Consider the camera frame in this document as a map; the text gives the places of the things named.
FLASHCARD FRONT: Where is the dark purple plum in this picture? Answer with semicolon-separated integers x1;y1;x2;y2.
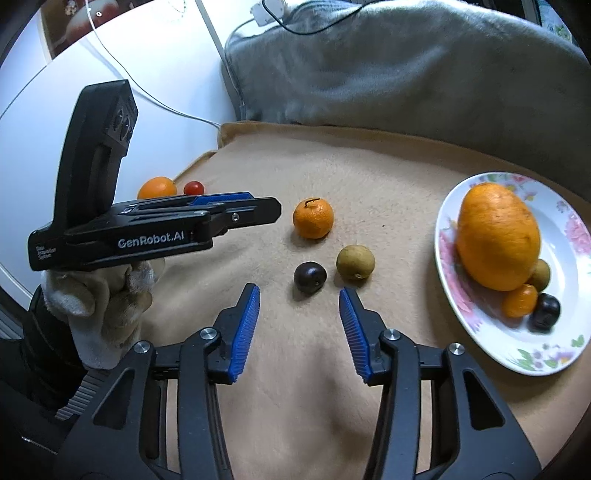
527;292;561;332
294;261;328;294

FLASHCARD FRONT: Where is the round orange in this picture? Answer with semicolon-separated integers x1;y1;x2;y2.
137;176;178;200

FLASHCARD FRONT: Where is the grey fleece blanket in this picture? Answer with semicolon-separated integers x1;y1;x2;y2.
222;0;591;195

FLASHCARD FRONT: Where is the large oval orange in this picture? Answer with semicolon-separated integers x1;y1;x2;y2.
456;182;542;292

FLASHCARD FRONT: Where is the white power strip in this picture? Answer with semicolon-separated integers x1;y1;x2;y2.
252;0;289;26

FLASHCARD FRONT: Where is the tan blanket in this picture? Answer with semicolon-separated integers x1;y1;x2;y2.
139;121;591;472

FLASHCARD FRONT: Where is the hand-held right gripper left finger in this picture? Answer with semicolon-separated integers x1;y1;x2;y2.
55;282;262;480

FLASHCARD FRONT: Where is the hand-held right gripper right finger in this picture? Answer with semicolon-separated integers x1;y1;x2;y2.
338;287;542;480

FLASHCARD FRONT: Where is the thin white cable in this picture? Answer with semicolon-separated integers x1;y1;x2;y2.
85;0;222;130

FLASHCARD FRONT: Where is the green-brown round fruit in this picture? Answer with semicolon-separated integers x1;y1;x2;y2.
335;244;376;282
526;258;551;292

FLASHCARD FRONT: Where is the black power cable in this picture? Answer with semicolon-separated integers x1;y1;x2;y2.
259;0;370;35

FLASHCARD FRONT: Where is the person's left hand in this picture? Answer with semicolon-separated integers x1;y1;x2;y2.
41;256;167;370

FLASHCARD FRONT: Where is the small orange kumquat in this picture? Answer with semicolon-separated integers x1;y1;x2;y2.
502;283;539;319

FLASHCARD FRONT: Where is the small stemmed mandarin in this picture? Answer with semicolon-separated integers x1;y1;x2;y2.
293;198;334;240

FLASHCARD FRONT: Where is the floral rim white plate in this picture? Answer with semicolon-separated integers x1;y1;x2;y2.
434;172;579;377

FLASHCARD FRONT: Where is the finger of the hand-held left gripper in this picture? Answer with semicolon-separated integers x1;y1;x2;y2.
115;191;257;215
205;198;282;238

